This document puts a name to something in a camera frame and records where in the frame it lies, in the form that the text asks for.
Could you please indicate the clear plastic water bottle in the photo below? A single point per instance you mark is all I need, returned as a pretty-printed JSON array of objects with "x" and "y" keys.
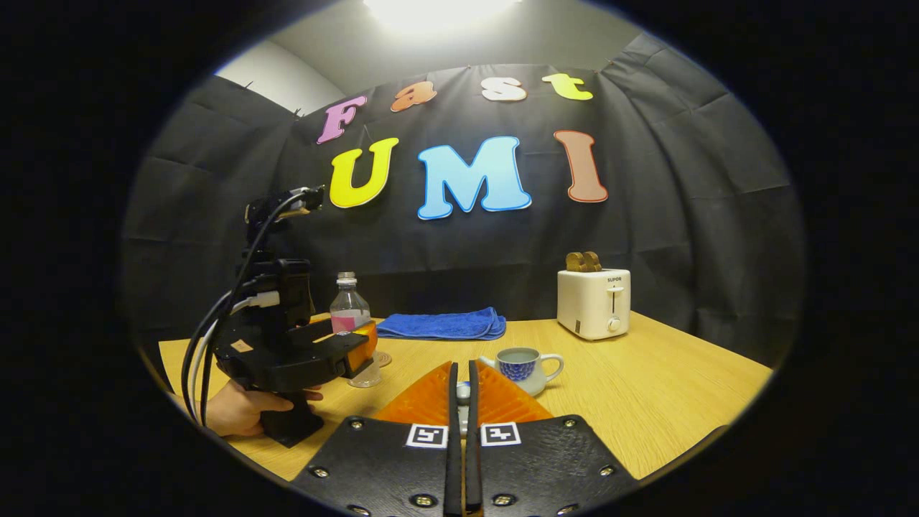
[{"x": 349, "y": 305}]

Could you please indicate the ceiling light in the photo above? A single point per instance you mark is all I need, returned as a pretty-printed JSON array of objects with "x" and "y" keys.
[{"x": 438, "y": 11}]

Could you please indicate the brown toast slice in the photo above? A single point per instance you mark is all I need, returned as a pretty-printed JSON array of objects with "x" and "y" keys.
[
  {"x": 592, "y": 261},
  {"x": 574, "y": 262}
]

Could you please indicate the blue folded towel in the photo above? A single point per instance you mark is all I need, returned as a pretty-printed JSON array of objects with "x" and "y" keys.
[{"x": 441, "y": 324}]

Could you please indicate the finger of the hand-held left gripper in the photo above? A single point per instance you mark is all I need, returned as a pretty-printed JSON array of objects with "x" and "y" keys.
[
  {"x": 341, "y": 362},
  {"x": 316, "y": 329}
]

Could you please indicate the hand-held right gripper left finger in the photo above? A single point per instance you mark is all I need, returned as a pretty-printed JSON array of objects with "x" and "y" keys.
[{"x": 453, "y": 409}]

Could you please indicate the white toaster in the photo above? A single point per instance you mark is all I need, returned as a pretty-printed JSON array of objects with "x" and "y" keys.
[{"x": 592, "y": 305}]

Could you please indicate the white blue-patterned teacup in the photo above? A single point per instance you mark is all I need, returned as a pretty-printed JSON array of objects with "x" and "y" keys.
[{"x": 524, "y": 366}]

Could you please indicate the black backdrop cloth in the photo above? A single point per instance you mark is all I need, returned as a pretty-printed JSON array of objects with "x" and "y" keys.
[{"x": 646, "y": 215}]

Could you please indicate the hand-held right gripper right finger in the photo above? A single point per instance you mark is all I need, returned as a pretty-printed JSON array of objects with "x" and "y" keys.
[{"x": 474, "y": 409}]

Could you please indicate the round woven coaster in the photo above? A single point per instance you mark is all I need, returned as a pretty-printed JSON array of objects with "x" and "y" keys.
[{"x": 385, "y": 359}]

